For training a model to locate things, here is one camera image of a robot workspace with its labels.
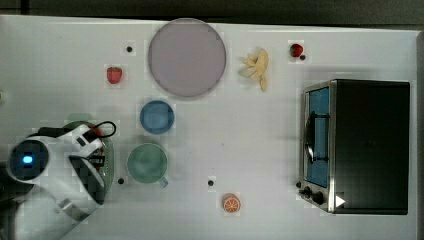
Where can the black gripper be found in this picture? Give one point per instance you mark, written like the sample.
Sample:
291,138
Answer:
87,149

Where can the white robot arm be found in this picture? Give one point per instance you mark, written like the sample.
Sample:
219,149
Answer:
62,167

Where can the green oval strainer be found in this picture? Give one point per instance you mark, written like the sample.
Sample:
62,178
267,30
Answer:
107,171

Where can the green mug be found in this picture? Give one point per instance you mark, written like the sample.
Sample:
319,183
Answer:
148,163

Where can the red strawberry near plate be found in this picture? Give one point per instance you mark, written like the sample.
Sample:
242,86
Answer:
114,75

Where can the orange slice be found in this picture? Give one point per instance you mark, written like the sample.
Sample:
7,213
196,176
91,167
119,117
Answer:
231,203

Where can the large purple plate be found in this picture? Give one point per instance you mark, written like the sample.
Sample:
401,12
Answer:
187,57

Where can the peeled banana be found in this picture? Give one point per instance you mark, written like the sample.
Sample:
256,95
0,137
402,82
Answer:
255,67

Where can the black toaster oven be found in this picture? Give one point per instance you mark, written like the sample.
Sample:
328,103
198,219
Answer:
356,146

